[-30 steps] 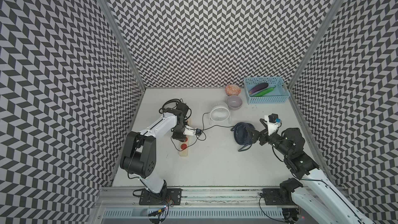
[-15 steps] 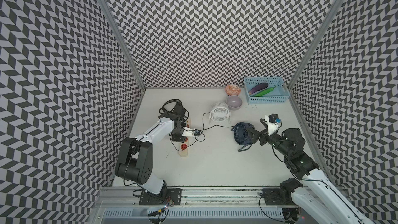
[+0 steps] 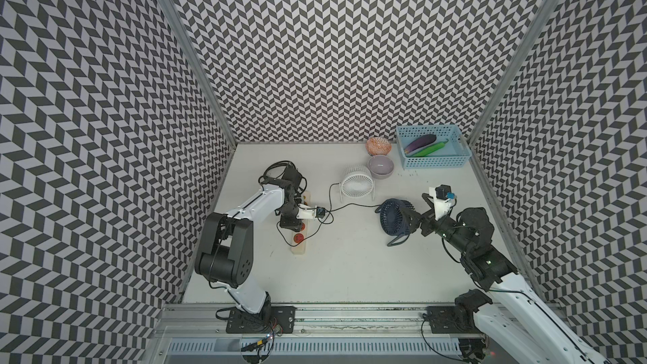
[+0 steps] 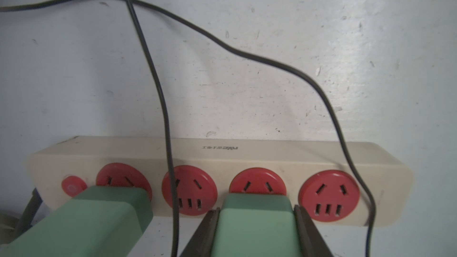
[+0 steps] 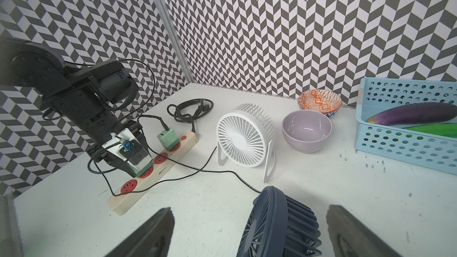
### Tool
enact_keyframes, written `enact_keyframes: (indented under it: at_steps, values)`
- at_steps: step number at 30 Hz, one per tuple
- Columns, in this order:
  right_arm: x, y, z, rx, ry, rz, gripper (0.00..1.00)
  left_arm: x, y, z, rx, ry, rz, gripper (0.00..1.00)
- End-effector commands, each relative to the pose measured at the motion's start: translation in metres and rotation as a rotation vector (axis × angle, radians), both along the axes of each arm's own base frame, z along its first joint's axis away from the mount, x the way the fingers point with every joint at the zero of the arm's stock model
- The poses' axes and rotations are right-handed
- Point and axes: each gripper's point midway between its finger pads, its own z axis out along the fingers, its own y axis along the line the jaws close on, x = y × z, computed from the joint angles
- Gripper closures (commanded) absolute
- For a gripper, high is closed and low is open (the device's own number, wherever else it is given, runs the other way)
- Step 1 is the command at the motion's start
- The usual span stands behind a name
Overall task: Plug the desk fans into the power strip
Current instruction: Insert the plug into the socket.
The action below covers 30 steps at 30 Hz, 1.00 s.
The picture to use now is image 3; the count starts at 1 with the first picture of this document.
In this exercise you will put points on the navy blue desk fan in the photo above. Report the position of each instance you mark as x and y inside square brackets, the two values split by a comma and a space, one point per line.
[393, 222]

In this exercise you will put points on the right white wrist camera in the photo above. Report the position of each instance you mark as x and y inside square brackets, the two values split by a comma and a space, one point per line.
[443, 200]

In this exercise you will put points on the lilac bowl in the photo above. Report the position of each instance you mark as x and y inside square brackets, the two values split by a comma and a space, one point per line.
[380, 166]

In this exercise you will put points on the beige red power strip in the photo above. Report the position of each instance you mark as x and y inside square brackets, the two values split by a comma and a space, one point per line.
[299, 238]

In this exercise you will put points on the purple toy eggplant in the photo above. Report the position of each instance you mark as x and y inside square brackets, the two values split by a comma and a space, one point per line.
[420, 142]

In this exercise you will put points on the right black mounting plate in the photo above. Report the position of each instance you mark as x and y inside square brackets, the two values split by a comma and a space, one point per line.
[453, 320]

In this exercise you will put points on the green toy cucumber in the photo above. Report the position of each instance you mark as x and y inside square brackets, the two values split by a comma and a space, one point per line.
[426, 151]

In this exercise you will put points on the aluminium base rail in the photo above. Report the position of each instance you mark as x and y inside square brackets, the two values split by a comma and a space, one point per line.
[190, 333]

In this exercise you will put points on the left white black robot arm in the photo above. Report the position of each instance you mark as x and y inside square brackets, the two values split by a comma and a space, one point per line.
[225, 253]

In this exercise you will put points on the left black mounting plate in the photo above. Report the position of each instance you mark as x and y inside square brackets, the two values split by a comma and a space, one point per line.
[278, 319]

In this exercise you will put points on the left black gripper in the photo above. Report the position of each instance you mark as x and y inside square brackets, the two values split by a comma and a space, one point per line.
[293, 225]

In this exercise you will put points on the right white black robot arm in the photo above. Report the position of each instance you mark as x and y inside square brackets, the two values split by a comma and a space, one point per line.
[503, 306]

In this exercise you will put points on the white desk fan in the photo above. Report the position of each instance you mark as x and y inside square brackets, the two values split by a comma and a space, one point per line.
[356, 183]

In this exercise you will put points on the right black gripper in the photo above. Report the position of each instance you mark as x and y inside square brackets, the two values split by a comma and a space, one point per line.
[427, 218]

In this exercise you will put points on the black mounting plate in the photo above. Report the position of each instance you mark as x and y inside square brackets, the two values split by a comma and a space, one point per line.
[278, 319]
[453, 320]

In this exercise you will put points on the light blue plastic basket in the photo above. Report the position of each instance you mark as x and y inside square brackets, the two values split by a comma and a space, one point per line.
[454, 155]

